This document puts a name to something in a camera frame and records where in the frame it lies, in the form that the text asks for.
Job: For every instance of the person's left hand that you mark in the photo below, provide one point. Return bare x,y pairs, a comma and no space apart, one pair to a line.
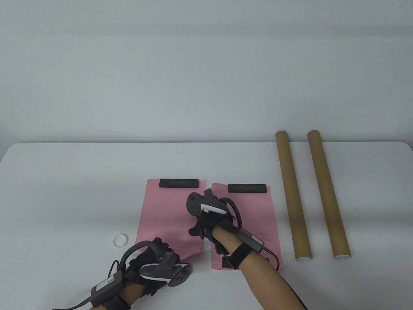
164,247

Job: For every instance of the person's right hand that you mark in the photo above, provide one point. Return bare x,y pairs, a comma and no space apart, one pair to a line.
209,222

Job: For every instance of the pink paper sheet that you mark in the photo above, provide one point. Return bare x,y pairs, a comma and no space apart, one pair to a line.
167,210
255,206

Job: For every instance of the white plastic tube cap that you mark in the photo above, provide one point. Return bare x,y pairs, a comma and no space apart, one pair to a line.
120,240

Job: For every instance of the black rectangular paperweight bar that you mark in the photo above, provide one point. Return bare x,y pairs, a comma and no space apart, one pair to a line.
227,262
179,183
247,188

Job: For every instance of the brown cardboard mailing tube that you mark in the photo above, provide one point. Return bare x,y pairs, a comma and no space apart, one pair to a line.
292,193
326,193

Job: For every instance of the person's left forearm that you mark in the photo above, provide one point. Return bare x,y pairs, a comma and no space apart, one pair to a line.
132,292

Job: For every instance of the person's right forearm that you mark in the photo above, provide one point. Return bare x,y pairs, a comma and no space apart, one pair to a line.
261,277

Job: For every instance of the grey right hand controller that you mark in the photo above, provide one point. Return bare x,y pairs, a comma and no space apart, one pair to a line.
206,205

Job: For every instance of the grey hand controller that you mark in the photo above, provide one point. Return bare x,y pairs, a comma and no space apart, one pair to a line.
206,205
161,271

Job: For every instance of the grey left hand controller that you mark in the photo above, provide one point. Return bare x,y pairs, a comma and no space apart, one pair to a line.
161,271

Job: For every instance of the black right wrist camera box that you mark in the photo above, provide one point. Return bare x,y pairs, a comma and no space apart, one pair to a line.
251,240

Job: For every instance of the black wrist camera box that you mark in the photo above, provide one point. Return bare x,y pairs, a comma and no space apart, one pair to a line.
251,240
106,287

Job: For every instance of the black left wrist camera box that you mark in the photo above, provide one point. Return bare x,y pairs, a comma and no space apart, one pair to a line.
106,287

